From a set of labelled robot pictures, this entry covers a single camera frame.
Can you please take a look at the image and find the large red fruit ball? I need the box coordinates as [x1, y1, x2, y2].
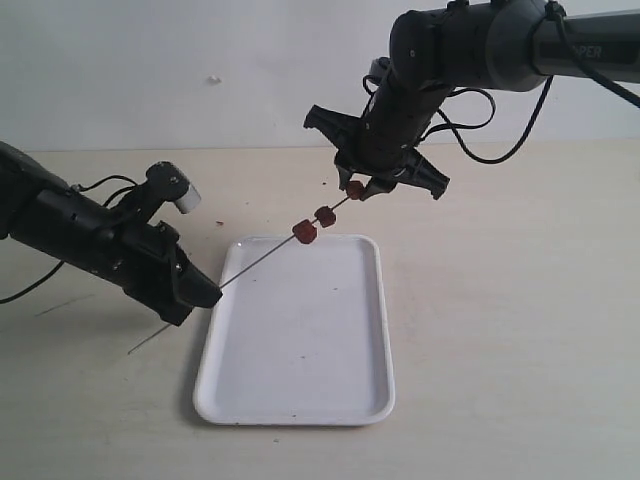
[292, 219, 317, 245]

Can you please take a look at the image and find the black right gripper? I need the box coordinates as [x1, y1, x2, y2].
[304, 105, 449, 201]

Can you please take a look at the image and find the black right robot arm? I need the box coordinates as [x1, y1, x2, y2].
[304, 1, 639, 200]

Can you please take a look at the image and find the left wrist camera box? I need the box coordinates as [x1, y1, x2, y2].
[146, 161, 201, 215]

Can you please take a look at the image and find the thin metal skewer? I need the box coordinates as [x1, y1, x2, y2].
[125, 195, 350, 356]

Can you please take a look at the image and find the white rectangular plastic tray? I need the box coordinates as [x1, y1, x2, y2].
[193, 235, 395, 427]

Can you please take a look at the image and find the dark red fruit ball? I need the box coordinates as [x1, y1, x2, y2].
[314, 206, 336, 228]

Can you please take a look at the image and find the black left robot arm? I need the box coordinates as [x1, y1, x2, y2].
[1, 143, 222, 326]

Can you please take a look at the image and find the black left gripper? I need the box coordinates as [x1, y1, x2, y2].
[116, 221, 222, 326]

